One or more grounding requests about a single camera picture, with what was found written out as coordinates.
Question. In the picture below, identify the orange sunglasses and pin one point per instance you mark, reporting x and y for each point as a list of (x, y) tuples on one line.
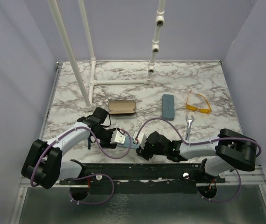
[(196, 109)]

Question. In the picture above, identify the white PVC pipe frame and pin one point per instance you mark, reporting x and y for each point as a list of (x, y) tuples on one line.
[(88, 94)]

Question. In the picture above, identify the silver wrench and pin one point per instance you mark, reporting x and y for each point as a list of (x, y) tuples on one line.
[(189, 124)]

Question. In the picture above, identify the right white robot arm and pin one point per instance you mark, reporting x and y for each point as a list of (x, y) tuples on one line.
[(229, 150)]

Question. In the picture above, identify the blue cloth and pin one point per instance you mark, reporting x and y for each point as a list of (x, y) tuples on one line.
[(128, 143)]

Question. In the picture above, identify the blue-handled pliers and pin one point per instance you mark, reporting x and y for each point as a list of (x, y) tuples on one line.
[(89, 143)]

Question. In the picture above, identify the aluminium extrusion rail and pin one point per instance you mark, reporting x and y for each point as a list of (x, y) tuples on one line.
[(256, 177)]

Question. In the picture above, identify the blue-grey glasses case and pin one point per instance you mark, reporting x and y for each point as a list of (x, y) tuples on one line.
[(168, 110)]

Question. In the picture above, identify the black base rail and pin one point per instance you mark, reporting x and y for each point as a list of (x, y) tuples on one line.
[(121, 178)]

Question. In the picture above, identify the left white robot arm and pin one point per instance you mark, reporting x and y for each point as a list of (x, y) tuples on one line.
[(43, 165)]

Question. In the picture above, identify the black cylinder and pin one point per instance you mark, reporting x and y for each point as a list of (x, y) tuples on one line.
[(122, 107)]

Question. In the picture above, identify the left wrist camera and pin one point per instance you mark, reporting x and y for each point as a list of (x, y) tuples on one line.
[(118, 136)]

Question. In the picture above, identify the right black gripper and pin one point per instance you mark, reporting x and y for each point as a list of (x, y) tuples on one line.
[(143, 152)]

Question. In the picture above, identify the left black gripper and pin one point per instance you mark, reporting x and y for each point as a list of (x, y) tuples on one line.
[(107, 144)]

